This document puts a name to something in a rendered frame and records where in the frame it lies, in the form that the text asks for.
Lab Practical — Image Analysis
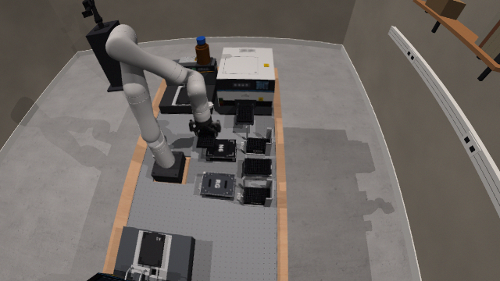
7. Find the blue bottle cap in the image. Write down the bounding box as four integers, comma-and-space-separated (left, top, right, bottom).
196, 36, 205, 44

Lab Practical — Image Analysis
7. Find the brown glass bottle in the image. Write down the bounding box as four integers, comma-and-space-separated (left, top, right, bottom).
195, 44, 211, 65

